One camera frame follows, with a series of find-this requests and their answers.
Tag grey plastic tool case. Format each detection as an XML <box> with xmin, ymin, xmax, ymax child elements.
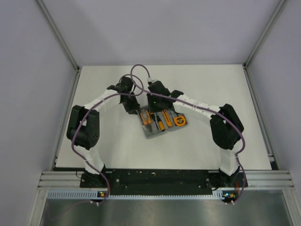
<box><xmin>138</xmin><ymin>105</ymin><xmax>189</xmax><ymax>139</ymax></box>

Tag orange handled pliers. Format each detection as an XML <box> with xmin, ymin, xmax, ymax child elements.
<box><xmin>140</xmin><ymin>110</ymin><xmax>152</xmax><ymax>132</ymax></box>

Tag orange black utility knife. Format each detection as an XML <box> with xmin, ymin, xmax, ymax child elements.
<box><xmin>162</xmin><ymin>110</ymin><xmax>173</xmax><ymax>128</ymax></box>

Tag orange tape measure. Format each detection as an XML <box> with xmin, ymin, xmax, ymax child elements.
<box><xmin>174</xmin><ymin>115</ymin><xmax>186</xmax><ymax>127</ymax></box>

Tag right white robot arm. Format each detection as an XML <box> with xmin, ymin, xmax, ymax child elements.
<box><xmin>147</xmin><ymin>79</ymin><xmax>245</xmax><ymax>186</ymax></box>

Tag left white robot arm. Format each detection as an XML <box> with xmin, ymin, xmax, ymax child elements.
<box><xmin>66</xmin><ymin>76</ymin><xmax>140</xmax><ymax>187</ymax></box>

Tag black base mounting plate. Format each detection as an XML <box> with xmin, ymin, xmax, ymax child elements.
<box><xmin>80</xmin><ymin>169</ymin><xmax>248</xmax><ymax>195</ymax></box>

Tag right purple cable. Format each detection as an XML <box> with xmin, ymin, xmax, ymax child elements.
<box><xmin>130</xmin><ymin>64</ymin><xmax>247</xmax><ymax>205</ymax></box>

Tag purple cable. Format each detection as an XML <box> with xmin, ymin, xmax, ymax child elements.
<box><xmin>130</xmin><ymin>64</ymin><xmax>247</xmax><ymax>205</ymax></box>
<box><xmin>71</xmin><ymin>74</ymin><xmax>144</xmax><ymax>206</ymax></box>

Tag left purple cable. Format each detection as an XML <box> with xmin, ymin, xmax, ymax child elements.
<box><xmin>71</xmin><ymin>74</ymin><xmax>144</xmax><ymax>206</ymax></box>

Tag left aluminium corner post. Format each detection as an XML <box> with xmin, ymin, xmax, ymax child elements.
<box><xmin>34</xmin><ymin>0</ymin><xmax>80</xmax><ymax>71</ymax></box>

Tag aluminium corner post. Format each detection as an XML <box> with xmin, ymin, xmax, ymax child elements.
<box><xmin>243</xmin><ymin>0</ymin><xmax>289</xmax><ymax>68</ymax></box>
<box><xmin>34</xmin><ymin>0</ymin><xmax>80</xmax><ymax>71</ymax></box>

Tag grey slotted cable duct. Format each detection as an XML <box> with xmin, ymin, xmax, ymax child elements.
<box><xmin>47</xmin><ymin>190</ymin><xmax>235</xmax><ymax>201</ymax></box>

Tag aluminium front frame rail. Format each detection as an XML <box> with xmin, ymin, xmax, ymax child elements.
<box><xmin>38</xmin><ymin>169</ymin><xmax>294</xmax><ymax>190</ymax></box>

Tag right aluminium corner post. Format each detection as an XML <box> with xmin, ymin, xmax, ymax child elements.
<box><xmin>243</xmin><ymin>0</ymin><xmax>289</xmax><ymax>68</ymax></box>

